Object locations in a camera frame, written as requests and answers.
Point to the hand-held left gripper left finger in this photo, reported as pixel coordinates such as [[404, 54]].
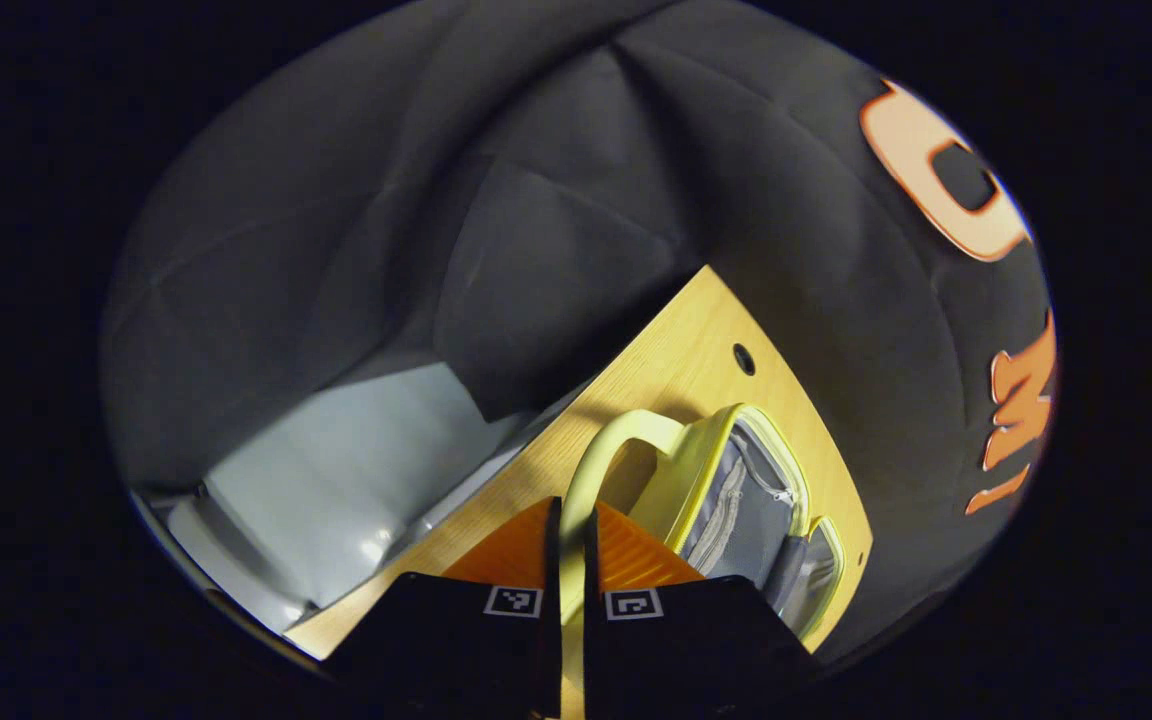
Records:
[[551, 640]]

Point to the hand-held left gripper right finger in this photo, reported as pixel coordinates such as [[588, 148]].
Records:
[[593, 640]]

